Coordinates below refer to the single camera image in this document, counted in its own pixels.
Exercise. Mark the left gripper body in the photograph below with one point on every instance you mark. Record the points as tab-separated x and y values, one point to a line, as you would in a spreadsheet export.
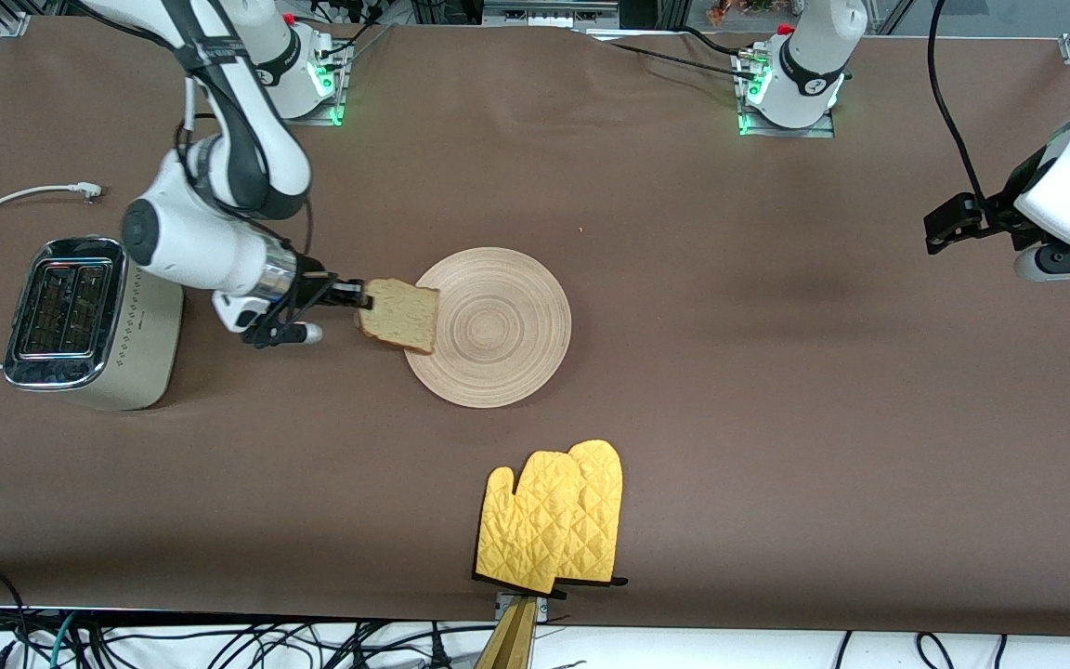
999	214

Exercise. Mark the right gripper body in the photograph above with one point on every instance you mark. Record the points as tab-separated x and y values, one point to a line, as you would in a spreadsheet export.
316	289

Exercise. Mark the slice of bread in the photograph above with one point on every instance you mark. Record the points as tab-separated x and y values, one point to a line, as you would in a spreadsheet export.
400	316

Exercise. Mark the round wooden plate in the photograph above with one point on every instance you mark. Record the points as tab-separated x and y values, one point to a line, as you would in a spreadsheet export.
507	334

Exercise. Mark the white chrome two-slot toaster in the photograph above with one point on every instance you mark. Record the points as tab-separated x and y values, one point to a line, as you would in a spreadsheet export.
140	316

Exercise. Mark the brown table cover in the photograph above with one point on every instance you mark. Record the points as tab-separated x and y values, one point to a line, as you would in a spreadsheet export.
776	418

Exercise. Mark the yellow quilted oven mitt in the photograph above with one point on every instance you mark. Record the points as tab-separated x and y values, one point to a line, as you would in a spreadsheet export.
526	530
600	502

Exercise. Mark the grey power strip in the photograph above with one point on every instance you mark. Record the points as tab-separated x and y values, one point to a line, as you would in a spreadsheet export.
549	11

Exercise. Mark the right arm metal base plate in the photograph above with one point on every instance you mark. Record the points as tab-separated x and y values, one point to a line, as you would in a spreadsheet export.
331	116

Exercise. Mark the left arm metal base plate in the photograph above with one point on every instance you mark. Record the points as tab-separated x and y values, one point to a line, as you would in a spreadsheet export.
776	132

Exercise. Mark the wooden bracket on table edge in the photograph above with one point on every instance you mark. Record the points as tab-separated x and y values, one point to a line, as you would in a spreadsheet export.
512	641

